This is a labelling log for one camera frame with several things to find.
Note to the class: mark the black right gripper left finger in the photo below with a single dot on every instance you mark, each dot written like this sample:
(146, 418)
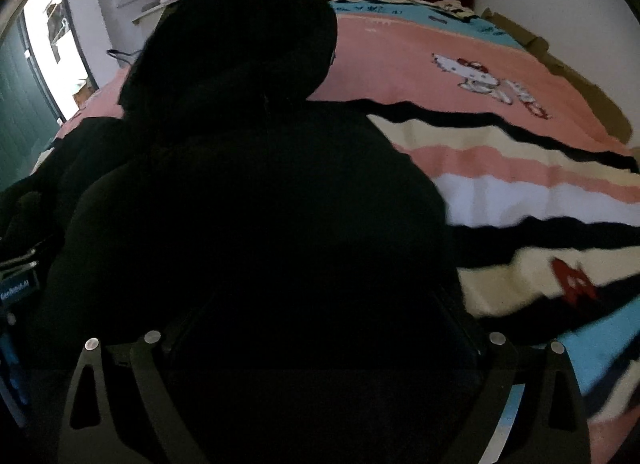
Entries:
(118, 410)

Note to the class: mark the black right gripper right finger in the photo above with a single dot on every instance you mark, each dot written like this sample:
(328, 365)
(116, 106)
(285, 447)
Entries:
(532, 406)

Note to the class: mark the black large jacket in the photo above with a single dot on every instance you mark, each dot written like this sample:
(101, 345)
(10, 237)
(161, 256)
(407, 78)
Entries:
(297, 263)

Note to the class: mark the striped Hello Kitty bedspread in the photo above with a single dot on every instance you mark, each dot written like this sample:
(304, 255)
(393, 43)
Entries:
(541, 206)

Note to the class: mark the olive brown bed edge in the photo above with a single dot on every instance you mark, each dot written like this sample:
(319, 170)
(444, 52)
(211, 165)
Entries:
(608, 113)

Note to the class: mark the dark green door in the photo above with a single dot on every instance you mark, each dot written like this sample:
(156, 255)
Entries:
(28, 114)

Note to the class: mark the white wall shelf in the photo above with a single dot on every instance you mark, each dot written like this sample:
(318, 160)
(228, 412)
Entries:
(158, 7)

